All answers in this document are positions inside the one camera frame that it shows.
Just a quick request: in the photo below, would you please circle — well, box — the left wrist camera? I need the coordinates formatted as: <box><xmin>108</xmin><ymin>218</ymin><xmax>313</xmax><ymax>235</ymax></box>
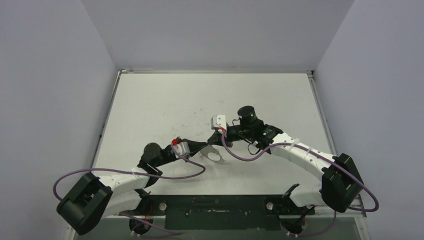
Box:
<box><xmin>170</xmin><ymin>138</ymin><xmax>190</xmax><ymax>157</ymax></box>

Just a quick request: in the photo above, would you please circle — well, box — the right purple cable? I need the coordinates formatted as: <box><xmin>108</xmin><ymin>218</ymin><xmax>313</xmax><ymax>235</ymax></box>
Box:
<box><xmin>220</xmin><ymin>127</ymin><xmax>380</xmax><ymax>238</ymax></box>

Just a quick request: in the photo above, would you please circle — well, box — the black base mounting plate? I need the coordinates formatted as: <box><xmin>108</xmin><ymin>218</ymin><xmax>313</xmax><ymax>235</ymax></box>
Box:
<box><xmin>128</xmin><ymin>194</ymin><xmax>315</xmax><ymax>231</ymax></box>

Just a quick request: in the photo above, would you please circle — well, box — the aluminium frame rail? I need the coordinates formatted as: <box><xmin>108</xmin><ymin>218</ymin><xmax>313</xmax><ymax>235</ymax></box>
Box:
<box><xmin>67</xmin><ymin>194</ymin><xmax>367</xmax><ymax>220</ymax></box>

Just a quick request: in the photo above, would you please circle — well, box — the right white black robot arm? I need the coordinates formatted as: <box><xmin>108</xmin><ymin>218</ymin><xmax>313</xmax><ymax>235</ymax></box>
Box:
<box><xmin>207</xmin><ymin>115</ymin><xmax>365</xmax><ymax>215</ymax></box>

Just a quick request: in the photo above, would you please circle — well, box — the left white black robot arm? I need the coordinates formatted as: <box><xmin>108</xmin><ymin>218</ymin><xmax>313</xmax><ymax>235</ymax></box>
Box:
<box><xmin>56</xmin><ymin>137</ymin><xmax>208</xmax><ymax>235</ymax></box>

